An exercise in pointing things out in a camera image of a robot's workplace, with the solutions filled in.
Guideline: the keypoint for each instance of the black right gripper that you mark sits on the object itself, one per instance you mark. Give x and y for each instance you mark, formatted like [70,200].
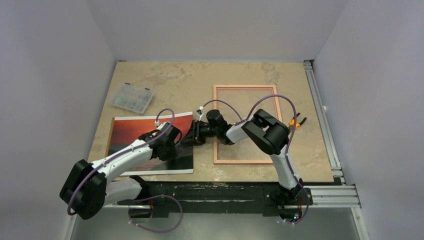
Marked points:
[197,133]

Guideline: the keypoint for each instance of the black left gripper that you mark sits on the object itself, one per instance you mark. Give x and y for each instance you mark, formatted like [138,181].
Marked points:
[170,156]

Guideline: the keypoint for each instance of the sunset photo print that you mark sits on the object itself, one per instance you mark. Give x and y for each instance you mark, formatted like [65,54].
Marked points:
[125,130]

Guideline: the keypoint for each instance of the pink wooden picture frame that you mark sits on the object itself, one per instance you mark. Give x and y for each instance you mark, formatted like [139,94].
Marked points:
[241,98]

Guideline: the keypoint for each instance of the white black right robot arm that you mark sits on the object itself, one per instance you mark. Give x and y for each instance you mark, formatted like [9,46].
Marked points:
[269,134]

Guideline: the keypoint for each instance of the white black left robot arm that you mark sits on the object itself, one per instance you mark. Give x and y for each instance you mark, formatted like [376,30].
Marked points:
[92,185]

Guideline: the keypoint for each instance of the clear plastic organizer box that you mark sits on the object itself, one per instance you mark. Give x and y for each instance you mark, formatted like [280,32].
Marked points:
[132,98]

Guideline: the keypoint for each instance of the yellow black pliers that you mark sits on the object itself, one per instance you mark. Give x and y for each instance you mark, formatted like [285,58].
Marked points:
[296,122]

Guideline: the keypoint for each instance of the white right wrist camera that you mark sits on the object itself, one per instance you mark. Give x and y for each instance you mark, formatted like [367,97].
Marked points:
[200,113]

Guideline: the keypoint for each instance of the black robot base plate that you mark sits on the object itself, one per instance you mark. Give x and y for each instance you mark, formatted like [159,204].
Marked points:
[266,198]

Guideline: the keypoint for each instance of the aluminium rail frame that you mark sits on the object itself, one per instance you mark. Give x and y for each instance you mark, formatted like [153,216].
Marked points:
[183,86]

